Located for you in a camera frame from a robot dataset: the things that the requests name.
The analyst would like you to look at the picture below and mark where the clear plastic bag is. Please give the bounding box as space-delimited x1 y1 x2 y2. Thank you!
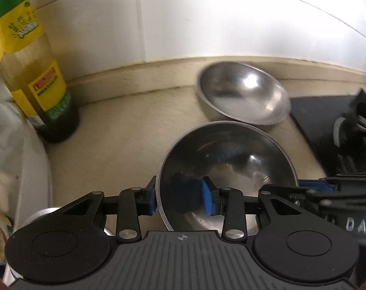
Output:
0 65 29 188

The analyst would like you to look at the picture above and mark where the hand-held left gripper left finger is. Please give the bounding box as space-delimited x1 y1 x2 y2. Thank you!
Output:
60 176 158 244

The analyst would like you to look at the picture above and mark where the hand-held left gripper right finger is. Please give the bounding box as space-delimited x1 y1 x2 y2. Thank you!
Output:
201 176 296 244

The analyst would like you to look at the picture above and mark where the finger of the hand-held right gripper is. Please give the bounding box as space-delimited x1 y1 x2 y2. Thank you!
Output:
298 173 366 194

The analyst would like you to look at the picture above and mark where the white plastic container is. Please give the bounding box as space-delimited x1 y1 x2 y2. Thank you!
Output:
0 101 54 265

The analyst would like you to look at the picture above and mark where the black stove pan support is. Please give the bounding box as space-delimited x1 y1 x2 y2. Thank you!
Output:
332 88 366 177

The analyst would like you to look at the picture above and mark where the black gas stove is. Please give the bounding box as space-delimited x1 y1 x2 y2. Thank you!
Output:
290 87 366 179

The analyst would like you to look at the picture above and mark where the green yellow label oil bottle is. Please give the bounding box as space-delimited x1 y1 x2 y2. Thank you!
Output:
0 0 81 143

